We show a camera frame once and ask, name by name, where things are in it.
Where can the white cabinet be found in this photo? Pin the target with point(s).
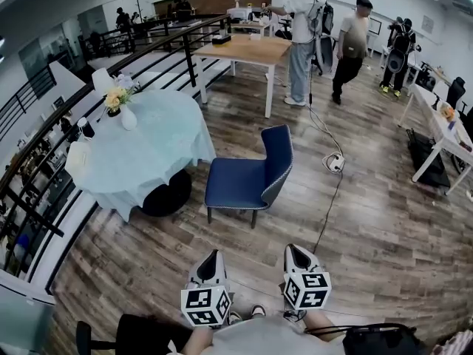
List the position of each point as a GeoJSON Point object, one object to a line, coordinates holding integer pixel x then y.
{"type": "Point", "coordinates": [22, 320]}

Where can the black shoulder bag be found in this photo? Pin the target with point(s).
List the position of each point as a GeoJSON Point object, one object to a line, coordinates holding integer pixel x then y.
{"type": "Point", "coordinates": [377, 342]}

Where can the person's left shoe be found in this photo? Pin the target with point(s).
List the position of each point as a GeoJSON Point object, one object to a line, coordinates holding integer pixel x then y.
{"type": "Point", "coordinates": [258, 310]}

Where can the round table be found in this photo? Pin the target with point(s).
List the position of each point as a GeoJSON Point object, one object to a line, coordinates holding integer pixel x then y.
{"type": "Point", "coordinates": [166, 198]}

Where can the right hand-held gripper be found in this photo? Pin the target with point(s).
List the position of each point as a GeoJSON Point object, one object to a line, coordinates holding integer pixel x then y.
{"type": "Point", "coordinates": [305, 290]}

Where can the white printer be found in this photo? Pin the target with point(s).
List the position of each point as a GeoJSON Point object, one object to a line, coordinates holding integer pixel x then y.
{"type": "Point", "coordinates": [238, 13]}

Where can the black tumbler white lid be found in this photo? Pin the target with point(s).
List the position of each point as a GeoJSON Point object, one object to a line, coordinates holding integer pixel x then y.
{"type": "Point", "coordinates": [86, 128]}

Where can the wooden table white legs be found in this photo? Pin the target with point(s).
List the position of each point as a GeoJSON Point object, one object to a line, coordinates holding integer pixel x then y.
{"type": "Point", "coordinates": [244, 50]}

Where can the black folded cart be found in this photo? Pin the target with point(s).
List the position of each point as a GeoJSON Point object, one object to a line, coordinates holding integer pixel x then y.
{"type": "Point", "coordinates": [425, 157]}

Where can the person's grey shirt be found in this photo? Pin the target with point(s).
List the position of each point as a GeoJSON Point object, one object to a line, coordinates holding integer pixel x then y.
{"type": "Point", "coordinates": [266, 338]}

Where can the person's right shoe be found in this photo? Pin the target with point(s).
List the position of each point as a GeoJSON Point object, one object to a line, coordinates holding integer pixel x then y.
{"type": "Point", "coordinates": [295, 315]}

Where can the yellow and purple flowers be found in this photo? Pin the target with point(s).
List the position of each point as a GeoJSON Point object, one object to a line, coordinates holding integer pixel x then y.
{"type": "Point", "coordinates": [115, 96]}

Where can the person's left forearm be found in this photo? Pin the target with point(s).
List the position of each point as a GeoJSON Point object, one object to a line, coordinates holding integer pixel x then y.
{"type": "Point", "coordinates": [197, 340]}

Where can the black metal railing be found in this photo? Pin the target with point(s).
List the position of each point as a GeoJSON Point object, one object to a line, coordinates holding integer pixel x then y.
{"type": "Point", "coordinates": [188, 54]}

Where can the blue upholstered chair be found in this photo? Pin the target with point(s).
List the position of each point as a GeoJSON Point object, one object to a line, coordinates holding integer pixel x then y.
{"type": "Point", "coordinates": [236, 179]}

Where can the light blue tablecloth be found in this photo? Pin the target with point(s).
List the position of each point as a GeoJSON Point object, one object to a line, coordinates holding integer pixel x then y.
{"type": "Point", "coordinates": [148, 142]}

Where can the person's shoe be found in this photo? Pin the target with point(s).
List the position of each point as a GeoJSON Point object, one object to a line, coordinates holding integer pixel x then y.
{"type": "Point", "coordinates": [258, 310]}
{"type": "Point", "coordinates": [295, 315]}

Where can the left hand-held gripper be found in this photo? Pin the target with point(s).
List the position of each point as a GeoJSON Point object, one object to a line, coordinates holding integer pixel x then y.
{"type": "Point", "coordinates": [203, 305]}

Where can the small black pot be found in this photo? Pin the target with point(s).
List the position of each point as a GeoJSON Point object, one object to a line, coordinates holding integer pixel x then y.
{"type": "Point", "coordinates": [114, 112]}

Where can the white lamp shade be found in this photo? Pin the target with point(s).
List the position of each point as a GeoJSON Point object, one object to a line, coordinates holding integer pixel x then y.
{"type": "Point", "coordinates": [101, 81]}

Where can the small white box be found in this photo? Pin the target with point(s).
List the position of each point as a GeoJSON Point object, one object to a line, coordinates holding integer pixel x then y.
{"type": "Point", "coordinates": [257, 36]}

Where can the orange toy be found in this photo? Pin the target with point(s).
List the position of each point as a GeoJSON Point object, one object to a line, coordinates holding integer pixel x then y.
{"type": "Point", "coordinates": [447, 111]}

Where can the black office chair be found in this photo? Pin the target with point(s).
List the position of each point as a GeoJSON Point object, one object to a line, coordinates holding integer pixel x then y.
{"type": "Point", "coordinates": [284, 32]}
{"type": "Point", "coordinates": [148, 333]}
{"type": "Point", "coordinates": [456, 91]}

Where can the white vase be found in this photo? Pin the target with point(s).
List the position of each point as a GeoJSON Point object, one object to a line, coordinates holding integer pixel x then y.
{"type": "Point", "coordinates": [128, 118]}

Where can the person's right forearm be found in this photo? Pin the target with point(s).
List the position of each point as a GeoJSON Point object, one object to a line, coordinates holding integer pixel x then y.
{"type": "Point", "coordinates": [321, 324]}

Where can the black tissue box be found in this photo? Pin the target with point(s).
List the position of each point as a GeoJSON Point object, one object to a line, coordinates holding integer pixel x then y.
{"type": "Point", "coordinates": [221, 39]}

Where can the white power strip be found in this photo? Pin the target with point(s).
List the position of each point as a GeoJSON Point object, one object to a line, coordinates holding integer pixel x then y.
{"type": "Point", "coordinates": [335, 163]}

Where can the small white table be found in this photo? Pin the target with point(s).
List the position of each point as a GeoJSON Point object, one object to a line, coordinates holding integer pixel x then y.
{"type": "Point", "coordinates": [251, 26]}

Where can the long white table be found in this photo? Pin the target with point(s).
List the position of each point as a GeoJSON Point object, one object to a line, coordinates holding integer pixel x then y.
{"type": "Point", "coordinates": [443, 131]}

